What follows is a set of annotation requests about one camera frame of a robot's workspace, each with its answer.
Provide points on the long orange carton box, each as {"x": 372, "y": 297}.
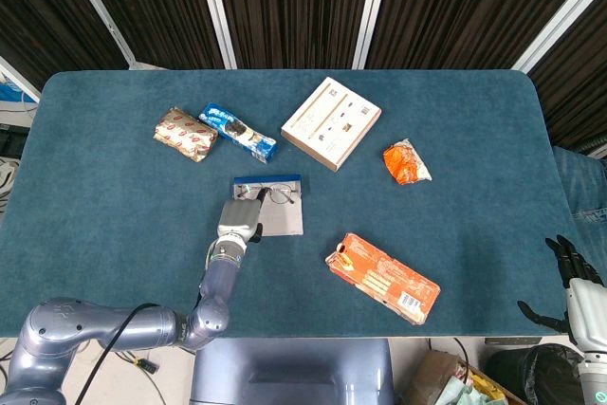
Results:
{"x": 384, "y": 277}

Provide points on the pale green cloth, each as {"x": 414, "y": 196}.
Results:
{"x": 467, "y": 395}

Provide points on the blue denim jeans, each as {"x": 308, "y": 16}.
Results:
{"x": 583, "y": 187}

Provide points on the black power adapter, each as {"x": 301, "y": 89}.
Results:
{"x": 146, "y": 365}

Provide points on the blue cookie package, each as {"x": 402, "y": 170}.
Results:
{"x": 237, "y": 132}

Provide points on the crumpled orange snack bag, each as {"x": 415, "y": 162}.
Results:
{"x": 403, "y": 163}

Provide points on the dark brown curtain panel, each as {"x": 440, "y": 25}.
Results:
{"x": 38, "y": 11}
{"x": 152, "y": 6}
{"x": 294, "y": 6}
{"x": 578, "y": 78}
{"x": 465, "y": 6}

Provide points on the dark blue rectangular box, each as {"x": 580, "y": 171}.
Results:
{"x": 284, "y": 220}

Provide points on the flat white cardboard box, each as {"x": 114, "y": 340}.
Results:
{"x": 329, "y": 123}

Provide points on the eyeglasses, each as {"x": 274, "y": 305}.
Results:
{"x": 282, "y": 194}

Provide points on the grey metal bracket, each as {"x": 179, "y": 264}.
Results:
{"x": 512, "y": 341}

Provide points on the white aluminium partition post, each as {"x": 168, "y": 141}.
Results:
{"x": 97, "y": 9}
{"x": 215, "y": 9}
{"x": 372, "y": 9}
{"x": 559, "y": 21}
{"x": 19, "y": 78}

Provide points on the gold snack packet red logos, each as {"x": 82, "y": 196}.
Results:
{"x": 185, "y": 134}

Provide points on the teal velvet tablecloth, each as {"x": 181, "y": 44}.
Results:
{"x": 118, "y": 215}

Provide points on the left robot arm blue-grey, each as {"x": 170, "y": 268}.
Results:
{"x": 218, "y": 277}

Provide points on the brown cardboard box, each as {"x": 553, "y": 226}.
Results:
{"x": 431, "y": 372}

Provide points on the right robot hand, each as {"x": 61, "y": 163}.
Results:
{"x": 589, "y": 310}

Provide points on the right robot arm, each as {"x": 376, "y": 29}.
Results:
{"x": 594, "y": 381}

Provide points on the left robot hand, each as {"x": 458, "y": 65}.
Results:
{"x": 239, "y": 217}

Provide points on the yellow plastic bag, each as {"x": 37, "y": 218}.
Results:
{"x": 488, "y": 386}

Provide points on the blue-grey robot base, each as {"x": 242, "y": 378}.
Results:
{"x": 294, "y": 367}

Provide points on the black trash bag bin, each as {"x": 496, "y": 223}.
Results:
{"x": 531, "y": 372}

